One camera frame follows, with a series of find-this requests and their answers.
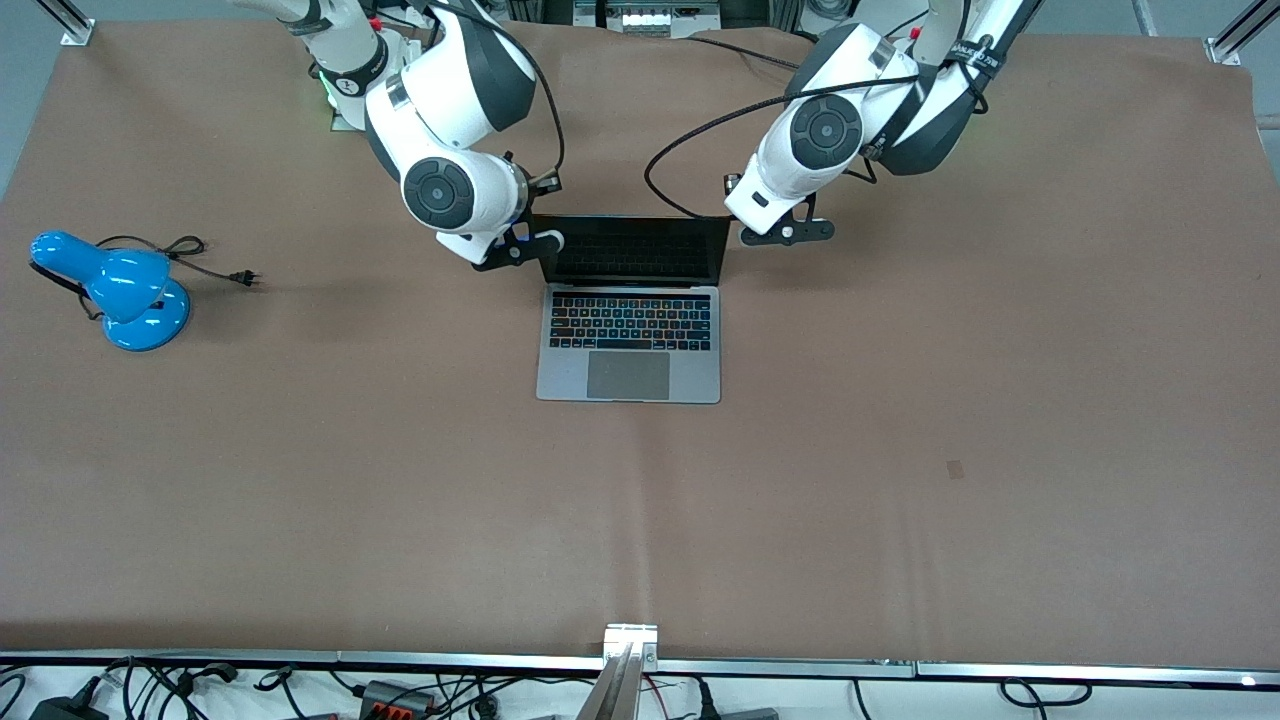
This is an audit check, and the black cable loop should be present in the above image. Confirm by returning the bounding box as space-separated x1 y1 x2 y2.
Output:
1000 678 1093 709

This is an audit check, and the silver grey laptop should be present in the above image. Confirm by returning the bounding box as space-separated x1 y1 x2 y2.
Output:
526 215 732 405

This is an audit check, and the brown table mat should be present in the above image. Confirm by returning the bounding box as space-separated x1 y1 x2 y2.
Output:
0 18 1280 669

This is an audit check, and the aluminium table edge rail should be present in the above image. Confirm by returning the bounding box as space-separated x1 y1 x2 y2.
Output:
0 650 1280 687

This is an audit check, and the aluminium corner bracket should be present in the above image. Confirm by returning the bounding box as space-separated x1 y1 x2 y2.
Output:
1205 0 1280 67
35 0 96 47

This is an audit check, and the grey control box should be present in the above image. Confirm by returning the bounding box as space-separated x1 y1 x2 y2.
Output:
573 0 723 39

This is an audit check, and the black orange connector box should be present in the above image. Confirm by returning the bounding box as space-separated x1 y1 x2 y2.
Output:
358 680 438 717

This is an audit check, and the black lamp cord with plug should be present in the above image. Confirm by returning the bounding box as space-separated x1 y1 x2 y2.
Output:
30 235 263 323

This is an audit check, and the long black power cable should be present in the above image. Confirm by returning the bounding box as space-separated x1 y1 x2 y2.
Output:
688 35 806 71

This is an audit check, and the aluminium camera mount profile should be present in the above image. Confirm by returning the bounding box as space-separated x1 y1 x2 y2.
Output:
575 622 661 720

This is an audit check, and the blue desk lamp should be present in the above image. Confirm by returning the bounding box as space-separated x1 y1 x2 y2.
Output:
28 231 191 352

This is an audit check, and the black power adapter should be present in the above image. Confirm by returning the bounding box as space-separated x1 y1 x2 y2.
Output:
28 678 109 720

